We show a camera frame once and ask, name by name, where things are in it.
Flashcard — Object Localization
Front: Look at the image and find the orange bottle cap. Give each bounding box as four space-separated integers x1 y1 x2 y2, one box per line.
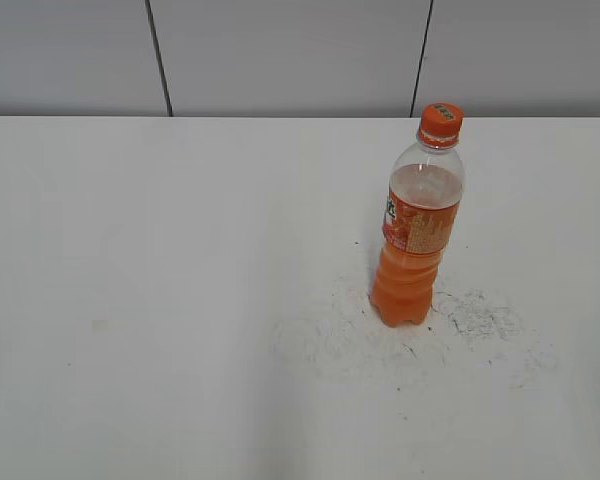
420 102 464 142

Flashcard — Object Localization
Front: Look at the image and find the orange drink plastic bottle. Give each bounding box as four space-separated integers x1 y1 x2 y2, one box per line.
370 133 465 327

